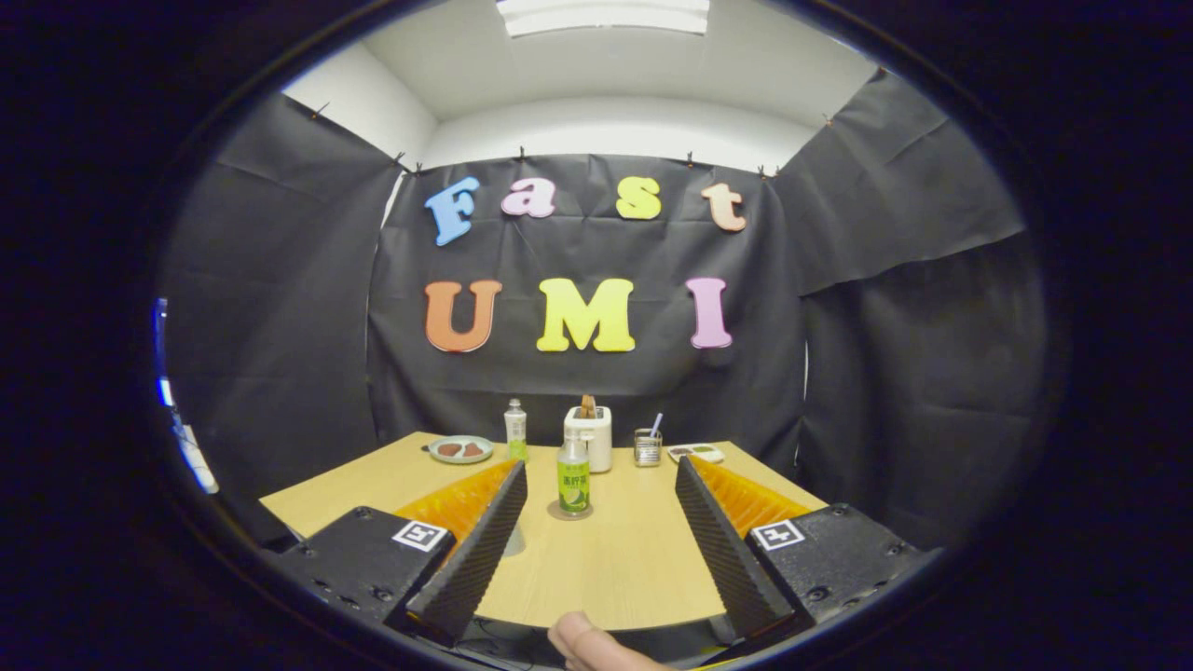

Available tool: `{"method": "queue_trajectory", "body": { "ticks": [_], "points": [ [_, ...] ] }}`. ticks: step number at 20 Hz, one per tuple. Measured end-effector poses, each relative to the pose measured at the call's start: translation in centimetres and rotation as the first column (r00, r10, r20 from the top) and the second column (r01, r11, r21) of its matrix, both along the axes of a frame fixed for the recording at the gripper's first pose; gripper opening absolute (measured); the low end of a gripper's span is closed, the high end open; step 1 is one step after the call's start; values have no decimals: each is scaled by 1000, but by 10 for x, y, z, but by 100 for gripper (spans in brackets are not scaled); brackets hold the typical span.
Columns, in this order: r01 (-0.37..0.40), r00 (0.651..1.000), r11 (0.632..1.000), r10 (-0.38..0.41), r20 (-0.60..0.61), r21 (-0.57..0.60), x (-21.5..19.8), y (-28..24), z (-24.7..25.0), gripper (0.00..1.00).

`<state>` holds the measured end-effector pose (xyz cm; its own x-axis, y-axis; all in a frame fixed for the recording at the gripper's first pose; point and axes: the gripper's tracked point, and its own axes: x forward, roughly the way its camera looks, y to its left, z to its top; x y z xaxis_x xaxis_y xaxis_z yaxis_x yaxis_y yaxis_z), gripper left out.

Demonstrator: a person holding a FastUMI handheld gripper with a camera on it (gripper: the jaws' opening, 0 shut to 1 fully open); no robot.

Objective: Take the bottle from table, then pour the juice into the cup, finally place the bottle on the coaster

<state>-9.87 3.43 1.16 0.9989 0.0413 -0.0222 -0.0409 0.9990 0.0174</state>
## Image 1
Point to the small white tray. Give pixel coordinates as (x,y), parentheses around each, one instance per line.
(694,453)

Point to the black backdrop cloth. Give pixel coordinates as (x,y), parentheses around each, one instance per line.
(578,382)

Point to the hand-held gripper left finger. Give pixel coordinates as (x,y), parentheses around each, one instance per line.
(475,559)

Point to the pale green plate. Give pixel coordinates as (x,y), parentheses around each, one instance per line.
(460,459)

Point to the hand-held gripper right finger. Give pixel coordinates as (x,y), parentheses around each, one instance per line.
(727,550)

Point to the ceiling light panel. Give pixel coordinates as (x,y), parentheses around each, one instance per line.
(601,14)

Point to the green label juice bottle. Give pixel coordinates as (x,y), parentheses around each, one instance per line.
(573,485)

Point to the white toaster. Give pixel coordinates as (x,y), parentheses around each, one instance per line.
(596,447)

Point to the brown toast slice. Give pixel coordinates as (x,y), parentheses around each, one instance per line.
(588,407)

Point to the slim capped drink bottle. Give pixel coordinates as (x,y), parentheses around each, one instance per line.
(515,433)

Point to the brown round coaster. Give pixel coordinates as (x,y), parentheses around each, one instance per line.
(555,513)

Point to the wooden table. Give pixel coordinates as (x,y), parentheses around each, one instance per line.
(615,568)

